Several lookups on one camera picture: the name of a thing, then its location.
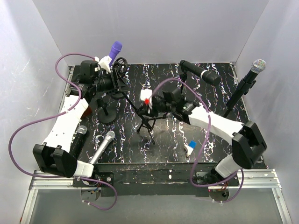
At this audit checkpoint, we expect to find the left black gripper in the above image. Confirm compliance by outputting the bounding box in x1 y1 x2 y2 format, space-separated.
93 69 130 96

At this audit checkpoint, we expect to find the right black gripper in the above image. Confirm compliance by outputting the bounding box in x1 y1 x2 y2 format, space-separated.
138 99 175 119

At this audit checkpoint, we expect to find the black tripod stand with shockmount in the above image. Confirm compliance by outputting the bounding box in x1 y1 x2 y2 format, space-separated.
112 57 167 145

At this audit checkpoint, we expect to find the black round-base mic stand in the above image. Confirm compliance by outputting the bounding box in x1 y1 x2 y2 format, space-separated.
96 98 117 125

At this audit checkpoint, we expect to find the small black tripod stand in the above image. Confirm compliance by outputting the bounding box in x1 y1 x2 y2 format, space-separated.
179 68 187 93

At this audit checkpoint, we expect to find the black shotgun microphone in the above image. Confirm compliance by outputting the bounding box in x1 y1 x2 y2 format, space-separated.
179 60 221 86

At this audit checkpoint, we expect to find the black glitter microphone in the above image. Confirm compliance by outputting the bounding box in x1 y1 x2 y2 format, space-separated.
70 126 87 159

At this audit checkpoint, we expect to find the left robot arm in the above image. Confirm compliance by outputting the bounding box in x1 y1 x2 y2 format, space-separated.
33 99 100 187

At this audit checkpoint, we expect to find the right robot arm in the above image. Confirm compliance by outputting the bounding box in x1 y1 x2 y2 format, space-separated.
139 89 267 186

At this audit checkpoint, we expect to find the purple microphone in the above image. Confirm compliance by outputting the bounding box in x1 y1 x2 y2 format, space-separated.
109 41 122 66

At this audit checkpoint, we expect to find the right round-base mic stand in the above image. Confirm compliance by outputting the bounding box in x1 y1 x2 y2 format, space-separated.
223 78 256 118

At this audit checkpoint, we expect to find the black microphone silver grille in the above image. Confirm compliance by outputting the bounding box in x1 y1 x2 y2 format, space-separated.
243 59 266 84

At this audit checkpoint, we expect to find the brown wooden metronome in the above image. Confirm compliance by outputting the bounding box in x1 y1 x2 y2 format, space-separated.
82 107 92 118

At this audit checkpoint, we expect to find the blue white small card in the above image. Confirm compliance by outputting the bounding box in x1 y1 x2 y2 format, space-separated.
184 141 197 158

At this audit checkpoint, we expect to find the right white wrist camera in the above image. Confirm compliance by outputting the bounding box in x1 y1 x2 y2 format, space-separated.
140 89 153 109

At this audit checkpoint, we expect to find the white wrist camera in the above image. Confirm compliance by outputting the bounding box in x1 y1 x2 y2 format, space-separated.
140 89 153 109
98 56 112 73

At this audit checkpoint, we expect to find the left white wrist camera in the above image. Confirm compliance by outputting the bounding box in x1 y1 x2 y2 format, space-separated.
98 56 112 73

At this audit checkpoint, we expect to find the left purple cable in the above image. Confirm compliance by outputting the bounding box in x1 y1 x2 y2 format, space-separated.
8 52 99 176

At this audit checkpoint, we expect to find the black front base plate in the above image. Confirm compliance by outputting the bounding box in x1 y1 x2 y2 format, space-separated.
72 161 234 198

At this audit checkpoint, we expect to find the aluminium frame rail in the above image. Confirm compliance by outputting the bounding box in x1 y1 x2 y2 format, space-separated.
21 169 292 224

